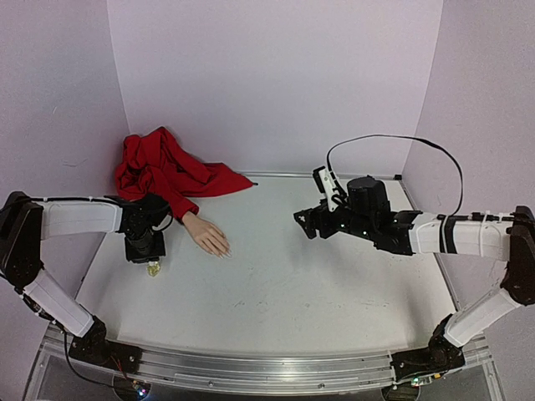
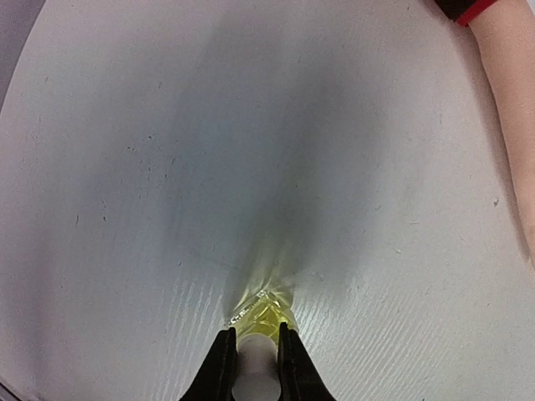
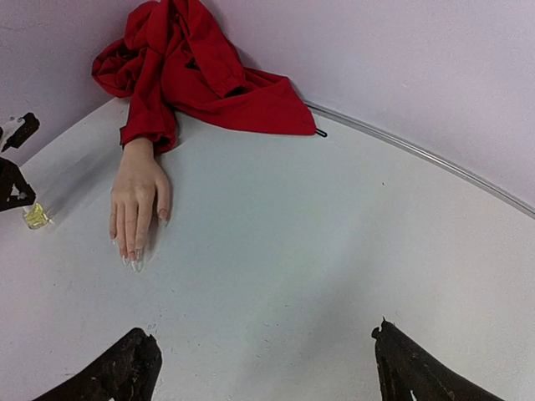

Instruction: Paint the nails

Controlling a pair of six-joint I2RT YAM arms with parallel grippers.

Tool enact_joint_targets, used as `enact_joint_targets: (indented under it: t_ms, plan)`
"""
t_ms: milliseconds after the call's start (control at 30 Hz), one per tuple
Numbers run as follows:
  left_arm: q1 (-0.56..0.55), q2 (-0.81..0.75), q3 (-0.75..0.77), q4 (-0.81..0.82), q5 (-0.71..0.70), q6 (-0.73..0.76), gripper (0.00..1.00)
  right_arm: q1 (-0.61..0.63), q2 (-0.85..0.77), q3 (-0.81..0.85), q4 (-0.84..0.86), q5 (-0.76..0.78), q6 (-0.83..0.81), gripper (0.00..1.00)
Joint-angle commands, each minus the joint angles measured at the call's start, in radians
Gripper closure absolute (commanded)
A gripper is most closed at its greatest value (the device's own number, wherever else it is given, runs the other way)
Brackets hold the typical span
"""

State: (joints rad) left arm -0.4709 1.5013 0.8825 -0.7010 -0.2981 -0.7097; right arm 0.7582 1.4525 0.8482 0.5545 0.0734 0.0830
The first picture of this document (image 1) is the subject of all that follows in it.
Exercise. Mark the yellow nail polish bottle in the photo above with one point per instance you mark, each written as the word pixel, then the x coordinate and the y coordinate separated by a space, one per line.
pixel 153 268

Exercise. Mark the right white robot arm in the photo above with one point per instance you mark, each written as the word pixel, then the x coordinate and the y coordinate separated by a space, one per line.
pixel 363 210

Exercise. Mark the red cloth garment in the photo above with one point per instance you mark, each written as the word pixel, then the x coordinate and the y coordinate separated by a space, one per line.
pixel 156 164

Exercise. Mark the mannequin hand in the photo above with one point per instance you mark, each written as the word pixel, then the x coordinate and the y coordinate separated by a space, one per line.
pixel 206 235

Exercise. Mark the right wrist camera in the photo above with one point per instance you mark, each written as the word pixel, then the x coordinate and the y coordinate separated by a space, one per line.
pixel 328 185

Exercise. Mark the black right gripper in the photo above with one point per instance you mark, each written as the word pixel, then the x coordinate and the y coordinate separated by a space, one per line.
pixel 317 221

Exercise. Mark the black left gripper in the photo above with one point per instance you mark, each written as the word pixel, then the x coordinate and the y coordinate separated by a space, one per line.
pixel 134 257

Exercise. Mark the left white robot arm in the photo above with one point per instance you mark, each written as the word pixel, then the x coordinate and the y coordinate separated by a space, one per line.
pixel 33 227

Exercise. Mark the aluminium front rail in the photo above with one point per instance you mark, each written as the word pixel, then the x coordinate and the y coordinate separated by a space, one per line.
pixel 274 375

